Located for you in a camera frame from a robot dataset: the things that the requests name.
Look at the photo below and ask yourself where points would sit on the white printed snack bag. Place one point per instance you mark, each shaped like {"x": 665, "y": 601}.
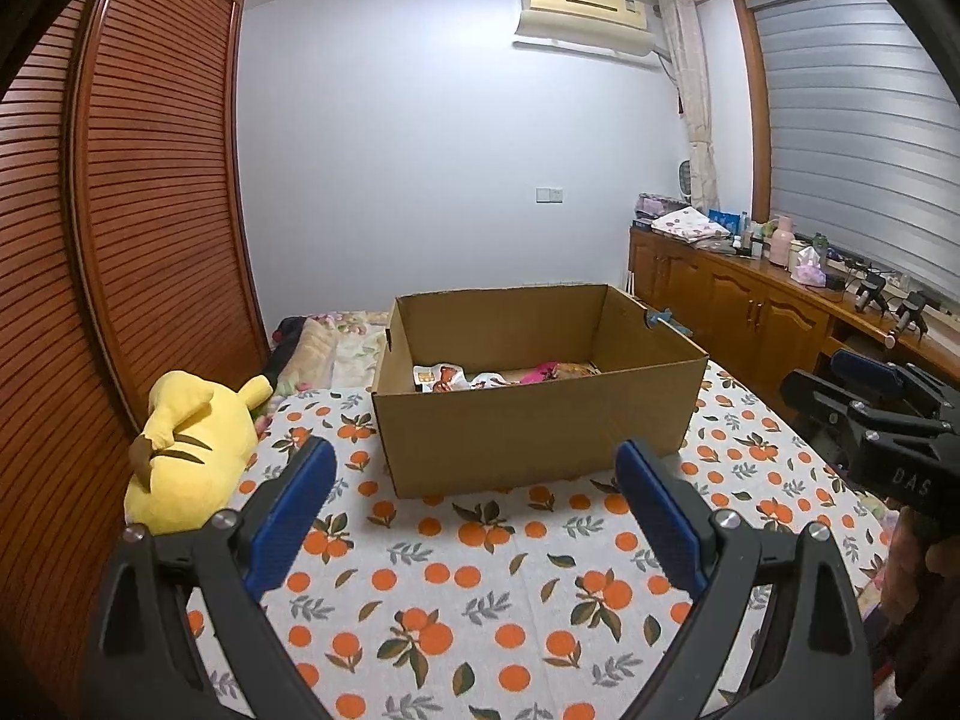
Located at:
{"x": 489, "y": 380}

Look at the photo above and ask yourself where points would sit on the orange white chicken snack bag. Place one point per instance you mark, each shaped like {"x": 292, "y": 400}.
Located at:
{"x": 440, "y": 378}

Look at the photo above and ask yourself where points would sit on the yellow plush toy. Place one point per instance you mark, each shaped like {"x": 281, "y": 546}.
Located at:
{"x": 192, "y": 450}

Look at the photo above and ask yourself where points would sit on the floral curtain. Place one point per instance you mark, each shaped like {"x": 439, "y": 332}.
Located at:
{"x": 684, "y": 38}

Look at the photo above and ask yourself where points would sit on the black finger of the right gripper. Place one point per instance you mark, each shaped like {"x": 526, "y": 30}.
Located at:
{"x": 903, "y": 387}
{"x": 827, "y": 404}

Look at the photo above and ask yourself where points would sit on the brown cardboard box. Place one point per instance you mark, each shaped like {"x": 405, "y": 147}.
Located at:
{"x": 473, "y": 441}

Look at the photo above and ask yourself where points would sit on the blue cloth on bed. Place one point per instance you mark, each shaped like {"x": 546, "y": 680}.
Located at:
{"x": 654, "y": 318}

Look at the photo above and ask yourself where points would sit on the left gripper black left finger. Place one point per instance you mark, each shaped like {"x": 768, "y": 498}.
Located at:
{"x": 142, "y": 660}

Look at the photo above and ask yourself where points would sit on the wooden sideboard cabinet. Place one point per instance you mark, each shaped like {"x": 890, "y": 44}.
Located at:
{"x": 760, "y": 325}

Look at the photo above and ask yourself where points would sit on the beige air conditioner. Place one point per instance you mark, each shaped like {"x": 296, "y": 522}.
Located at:
{"x": 616, "y": 25}

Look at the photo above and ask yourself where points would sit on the small white fan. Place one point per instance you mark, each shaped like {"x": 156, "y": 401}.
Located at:
{"x": 685, "y": 181}

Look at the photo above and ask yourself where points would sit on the folded floral cloth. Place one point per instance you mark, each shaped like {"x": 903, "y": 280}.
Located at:
{"x": 689, "y": 225}

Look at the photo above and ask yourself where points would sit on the pink bottle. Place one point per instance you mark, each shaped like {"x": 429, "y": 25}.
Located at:
{"x": 781, "y": 242}

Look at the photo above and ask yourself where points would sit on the grey window blind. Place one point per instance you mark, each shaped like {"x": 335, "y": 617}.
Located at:
{"x": 864, "y": 134}

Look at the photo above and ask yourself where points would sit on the pink tissue pack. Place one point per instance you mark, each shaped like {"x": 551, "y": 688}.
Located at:
{"x": 806, "y": 268}

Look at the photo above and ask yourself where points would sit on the white wall switch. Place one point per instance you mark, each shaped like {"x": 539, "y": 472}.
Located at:
{"x": 549, "y": 196}

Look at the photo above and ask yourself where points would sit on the wooden louvred wardrobe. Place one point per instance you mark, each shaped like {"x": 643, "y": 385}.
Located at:
{"x": 123, "y": 257}

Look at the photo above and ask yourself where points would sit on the pink brown snack bag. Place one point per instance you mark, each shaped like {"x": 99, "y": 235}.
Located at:
{"x": 559, "y": 371}

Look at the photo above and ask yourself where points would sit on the orange print bed sheet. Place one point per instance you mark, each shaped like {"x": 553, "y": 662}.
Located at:
{"x": 538, "y": 602}

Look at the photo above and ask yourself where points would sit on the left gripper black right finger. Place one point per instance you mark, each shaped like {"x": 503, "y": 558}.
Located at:
{"x": 810, "y": 659}

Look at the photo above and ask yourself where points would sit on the person's right hand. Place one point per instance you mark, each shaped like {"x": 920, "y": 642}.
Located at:
{"x": 907, "y": 558}

